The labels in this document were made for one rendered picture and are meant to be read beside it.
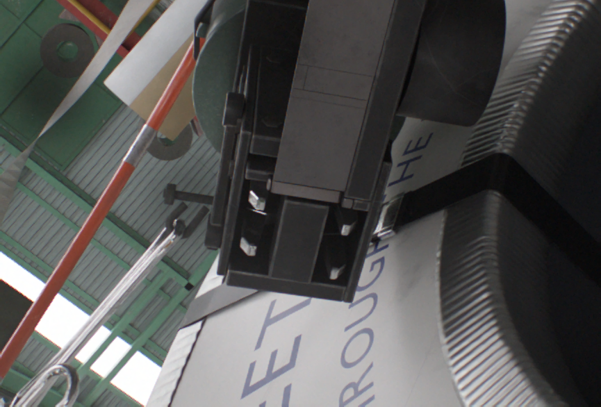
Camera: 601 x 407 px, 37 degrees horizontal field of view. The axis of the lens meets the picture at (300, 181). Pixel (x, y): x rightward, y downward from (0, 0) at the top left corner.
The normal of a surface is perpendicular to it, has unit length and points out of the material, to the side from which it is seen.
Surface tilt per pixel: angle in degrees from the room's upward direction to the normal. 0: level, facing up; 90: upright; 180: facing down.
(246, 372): 90
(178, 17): 90
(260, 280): 65
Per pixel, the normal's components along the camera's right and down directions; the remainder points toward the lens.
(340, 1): 0.00, 0.55
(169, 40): -0.26, -0.23
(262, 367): -0.71, -0.62
